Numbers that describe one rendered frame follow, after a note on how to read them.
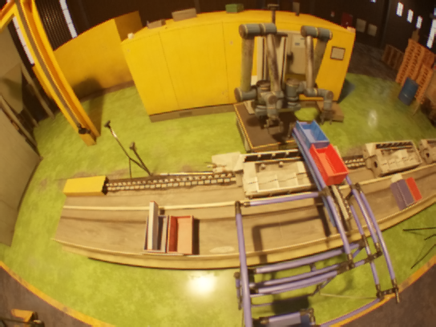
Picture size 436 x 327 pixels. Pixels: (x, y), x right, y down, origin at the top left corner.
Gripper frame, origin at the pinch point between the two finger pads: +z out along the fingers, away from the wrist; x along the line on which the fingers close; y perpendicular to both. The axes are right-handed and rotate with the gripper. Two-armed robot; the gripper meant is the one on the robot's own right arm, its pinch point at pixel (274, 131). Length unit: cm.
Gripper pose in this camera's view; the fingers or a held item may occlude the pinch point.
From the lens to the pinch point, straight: 192.8
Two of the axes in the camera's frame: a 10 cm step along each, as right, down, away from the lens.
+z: 2.0, 8.6, 4.6
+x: -9.8, 2.2, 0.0
